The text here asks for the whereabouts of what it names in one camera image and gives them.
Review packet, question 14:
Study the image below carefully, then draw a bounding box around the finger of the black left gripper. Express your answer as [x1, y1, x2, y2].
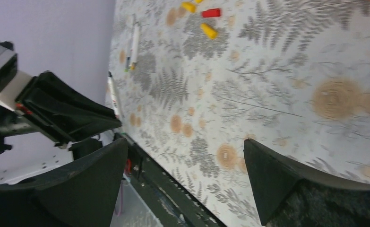
[15, 71, 122, 145]

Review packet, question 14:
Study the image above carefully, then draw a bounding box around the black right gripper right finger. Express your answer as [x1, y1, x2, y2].
[243, 139, 370, 227]

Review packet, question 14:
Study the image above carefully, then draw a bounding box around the white marker plain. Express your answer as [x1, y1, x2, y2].
[107, 71, 121, 119]

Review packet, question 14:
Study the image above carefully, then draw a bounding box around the white marker green end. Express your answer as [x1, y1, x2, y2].
[124, 37, 132, 72]

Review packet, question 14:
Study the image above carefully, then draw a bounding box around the red pen cap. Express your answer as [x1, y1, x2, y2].
[201, 8, 221, 18]

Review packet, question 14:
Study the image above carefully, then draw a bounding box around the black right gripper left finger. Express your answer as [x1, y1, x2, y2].
[0, 138, 128, 227]

